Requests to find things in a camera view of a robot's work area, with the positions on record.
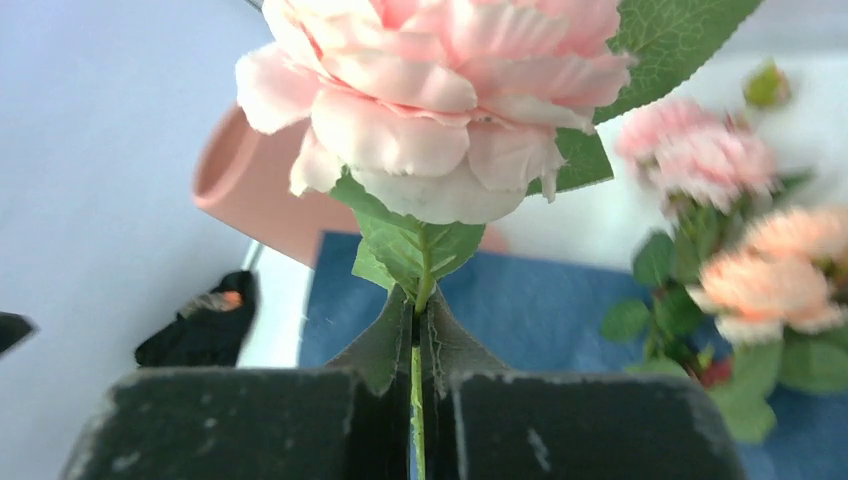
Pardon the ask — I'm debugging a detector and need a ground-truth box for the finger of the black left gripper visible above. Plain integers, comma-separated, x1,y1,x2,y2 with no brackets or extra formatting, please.
0,312,37,355

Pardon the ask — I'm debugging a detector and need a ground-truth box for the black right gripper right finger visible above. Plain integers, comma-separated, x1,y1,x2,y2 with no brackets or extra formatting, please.
419,291,745,479

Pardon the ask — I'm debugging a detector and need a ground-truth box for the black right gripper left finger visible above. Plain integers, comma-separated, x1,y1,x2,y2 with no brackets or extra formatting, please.
62,288,411,479

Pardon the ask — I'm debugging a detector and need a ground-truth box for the pink cylindrical vase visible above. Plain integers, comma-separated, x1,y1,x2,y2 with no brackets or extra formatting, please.
192,102,508,270

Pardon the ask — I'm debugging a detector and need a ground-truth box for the pink artificial flower bunch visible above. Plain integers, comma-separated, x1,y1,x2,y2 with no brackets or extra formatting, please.
600,60,847,444

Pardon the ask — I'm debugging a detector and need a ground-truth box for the single pink flower stem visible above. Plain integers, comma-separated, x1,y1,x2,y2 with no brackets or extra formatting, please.
236,1,757,479

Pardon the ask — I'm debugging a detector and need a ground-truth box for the black cloth pile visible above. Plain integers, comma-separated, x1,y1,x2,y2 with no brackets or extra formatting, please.
134,270,258,368

